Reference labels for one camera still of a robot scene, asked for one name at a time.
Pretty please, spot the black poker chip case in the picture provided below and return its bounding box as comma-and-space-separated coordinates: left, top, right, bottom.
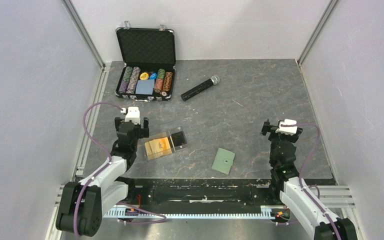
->
115, 20, 177, 102

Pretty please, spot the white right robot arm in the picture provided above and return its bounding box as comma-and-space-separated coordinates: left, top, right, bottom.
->
260, 119, 358, 240

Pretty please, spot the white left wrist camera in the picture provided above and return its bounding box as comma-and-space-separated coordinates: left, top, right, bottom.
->
120, 106, 141, 125

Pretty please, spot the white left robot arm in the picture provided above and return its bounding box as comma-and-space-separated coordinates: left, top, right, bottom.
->
55, 117, 149, 237

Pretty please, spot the green card holder wallet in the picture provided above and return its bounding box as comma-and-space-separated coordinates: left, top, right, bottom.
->
211, 148, 236, 175

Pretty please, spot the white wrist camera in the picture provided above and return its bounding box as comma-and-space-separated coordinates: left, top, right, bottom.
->
275, 119, 298, 136
120, 106, 141, 125

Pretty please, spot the blue playing card deck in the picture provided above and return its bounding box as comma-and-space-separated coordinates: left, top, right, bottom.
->
135, 79, 155, 95

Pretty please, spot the black handheld microphone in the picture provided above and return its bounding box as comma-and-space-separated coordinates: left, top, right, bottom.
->
180, 75, 220, 102

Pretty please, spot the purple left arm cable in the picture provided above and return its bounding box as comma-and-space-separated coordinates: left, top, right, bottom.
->
73, 101, 168, 238

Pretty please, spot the clear acrylic card tray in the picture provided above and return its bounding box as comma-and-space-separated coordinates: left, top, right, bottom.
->
143, 127, 188, 160

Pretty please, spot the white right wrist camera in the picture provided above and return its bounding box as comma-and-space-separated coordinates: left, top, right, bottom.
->
275, 119, 298, 136

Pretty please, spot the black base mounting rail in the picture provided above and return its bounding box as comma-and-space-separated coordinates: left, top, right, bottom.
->
116, 177, 282, 214

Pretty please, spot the orange credit card stack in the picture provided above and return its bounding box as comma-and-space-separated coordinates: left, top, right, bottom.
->
144, 137, 175, 160

